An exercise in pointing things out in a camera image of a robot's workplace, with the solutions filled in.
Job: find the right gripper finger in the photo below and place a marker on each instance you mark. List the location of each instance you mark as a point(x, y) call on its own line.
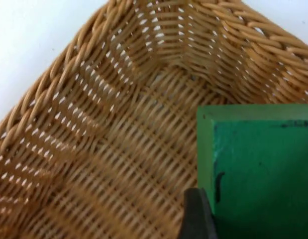
point(196, 219)

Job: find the green cube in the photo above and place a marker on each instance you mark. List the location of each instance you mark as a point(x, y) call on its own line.
point(263, 169)

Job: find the pale wicker basket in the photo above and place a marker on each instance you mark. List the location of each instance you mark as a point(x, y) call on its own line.
point(99, 129)

